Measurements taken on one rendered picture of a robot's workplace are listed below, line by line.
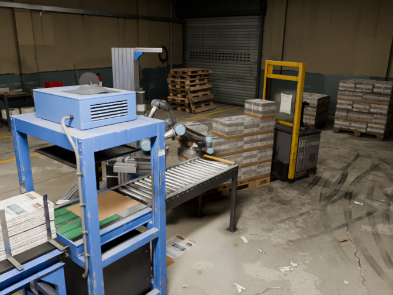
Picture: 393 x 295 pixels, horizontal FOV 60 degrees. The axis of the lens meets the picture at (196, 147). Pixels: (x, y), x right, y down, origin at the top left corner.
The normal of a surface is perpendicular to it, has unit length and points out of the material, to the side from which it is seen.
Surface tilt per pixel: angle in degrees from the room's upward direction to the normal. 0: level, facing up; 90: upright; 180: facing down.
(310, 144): 90
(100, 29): 90
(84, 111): 90
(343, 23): 90
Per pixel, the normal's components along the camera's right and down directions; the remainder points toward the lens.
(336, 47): -0.64, 0.22
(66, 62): 0.77, 0.20
